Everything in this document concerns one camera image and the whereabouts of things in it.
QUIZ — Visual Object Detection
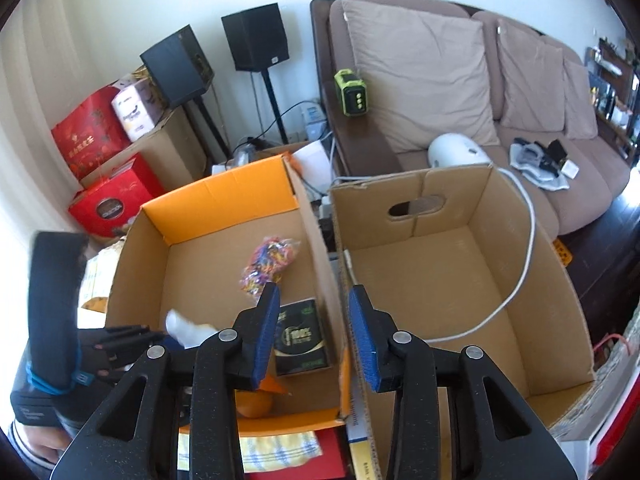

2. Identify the orange ball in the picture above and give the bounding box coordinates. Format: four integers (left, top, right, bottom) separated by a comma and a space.
235, 392, 275, 420

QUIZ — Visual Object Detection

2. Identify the open brown cardboard box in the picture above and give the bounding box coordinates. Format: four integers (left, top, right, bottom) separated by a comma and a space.
330, 164, 598, 480

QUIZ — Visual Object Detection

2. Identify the white shuttlecock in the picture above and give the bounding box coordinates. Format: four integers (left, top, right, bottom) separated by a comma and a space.
165, 308, 221, 348

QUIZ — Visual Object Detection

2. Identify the white cable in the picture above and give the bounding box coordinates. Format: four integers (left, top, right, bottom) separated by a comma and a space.
330, 167, 538, 346

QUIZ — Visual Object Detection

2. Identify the green black portable device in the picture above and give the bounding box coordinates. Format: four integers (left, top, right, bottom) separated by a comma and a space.
334, 69, 370, 117

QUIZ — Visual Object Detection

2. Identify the black speaker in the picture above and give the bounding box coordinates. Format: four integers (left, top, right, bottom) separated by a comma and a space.
221, 3, 291, 72
140, 25, 216, 109

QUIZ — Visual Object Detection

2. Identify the white paper sheet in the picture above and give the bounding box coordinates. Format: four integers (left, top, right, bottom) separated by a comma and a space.
292, 140, 333, 181

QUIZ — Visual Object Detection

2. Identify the white blue box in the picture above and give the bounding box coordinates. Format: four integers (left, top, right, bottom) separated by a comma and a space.
300, 100, 331, 141

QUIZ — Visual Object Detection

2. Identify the red gift bag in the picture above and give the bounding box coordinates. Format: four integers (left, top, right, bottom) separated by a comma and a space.
51, 86, 132, 181

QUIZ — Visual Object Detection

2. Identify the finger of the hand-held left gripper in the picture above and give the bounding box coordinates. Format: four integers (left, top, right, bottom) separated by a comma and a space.
75, 325, 166, 361

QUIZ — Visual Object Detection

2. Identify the red white bag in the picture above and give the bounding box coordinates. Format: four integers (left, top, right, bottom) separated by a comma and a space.
550, 330, 640, 480

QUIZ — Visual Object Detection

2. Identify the black packet box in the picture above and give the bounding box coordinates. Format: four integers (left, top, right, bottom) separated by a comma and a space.
274, 299, 333, 377

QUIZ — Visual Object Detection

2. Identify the grey cloth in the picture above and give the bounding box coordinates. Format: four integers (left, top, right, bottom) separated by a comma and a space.
510, 139, 571, 191

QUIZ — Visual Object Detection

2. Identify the wall shelf with items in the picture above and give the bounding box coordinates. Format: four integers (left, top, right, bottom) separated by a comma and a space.
585, 35, 640, 161

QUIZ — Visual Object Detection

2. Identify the red gift box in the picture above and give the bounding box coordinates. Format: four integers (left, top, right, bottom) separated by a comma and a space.
68, 154, 166, 238

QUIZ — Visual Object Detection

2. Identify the small cluttered cardboard box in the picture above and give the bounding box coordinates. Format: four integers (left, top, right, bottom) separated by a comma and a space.
215, 142, 301, 176

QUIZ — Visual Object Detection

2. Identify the white tissue pack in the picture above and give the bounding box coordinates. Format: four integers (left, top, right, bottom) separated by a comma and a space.
111, 77, 166, 142

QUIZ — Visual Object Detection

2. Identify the black speaker stand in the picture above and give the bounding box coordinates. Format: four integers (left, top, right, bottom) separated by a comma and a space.
187, 100, 231, 161
260, 70, 288, 143

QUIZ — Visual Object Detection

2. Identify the light window curtain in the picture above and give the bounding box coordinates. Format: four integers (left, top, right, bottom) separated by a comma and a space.
0, 0, 101, 261

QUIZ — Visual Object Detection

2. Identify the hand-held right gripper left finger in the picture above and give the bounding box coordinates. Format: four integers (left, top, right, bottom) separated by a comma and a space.
52, 282, 281, 480

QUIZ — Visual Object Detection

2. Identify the small beige cushion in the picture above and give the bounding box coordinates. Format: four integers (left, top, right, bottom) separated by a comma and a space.
564, 59, 599, 140

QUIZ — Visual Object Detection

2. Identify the brown sofa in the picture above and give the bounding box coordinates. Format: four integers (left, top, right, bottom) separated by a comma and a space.
310, 0, 633, 241

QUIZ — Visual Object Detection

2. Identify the large brown cardboard box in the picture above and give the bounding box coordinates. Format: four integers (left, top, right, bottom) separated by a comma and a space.
80, 107, 208, 191

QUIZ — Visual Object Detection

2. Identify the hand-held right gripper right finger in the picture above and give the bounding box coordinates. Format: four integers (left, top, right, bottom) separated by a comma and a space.
347, 285, 578, 480

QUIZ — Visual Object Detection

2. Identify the red flat item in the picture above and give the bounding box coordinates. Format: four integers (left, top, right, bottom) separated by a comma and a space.
310, 427, 351, 480

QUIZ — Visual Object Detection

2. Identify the bag of colourful rubber bands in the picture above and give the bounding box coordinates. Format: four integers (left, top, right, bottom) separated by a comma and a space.
239, 236, 301, 306

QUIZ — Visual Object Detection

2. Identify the orange cardboard box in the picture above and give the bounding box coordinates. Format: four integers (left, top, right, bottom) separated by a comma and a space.
105, 152, 351, 433

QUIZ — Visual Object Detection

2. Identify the white rounded device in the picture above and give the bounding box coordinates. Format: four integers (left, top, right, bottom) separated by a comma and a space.
427, 133, 493, 168

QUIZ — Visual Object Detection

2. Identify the person's left hand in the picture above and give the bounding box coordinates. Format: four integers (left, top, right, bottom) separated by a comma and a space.
10, 422, 71, 466

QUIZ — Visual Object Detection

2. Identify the large beige cushion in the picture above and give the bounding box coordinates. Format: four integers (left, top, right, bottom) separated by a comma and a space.
341, 0, 501, 153

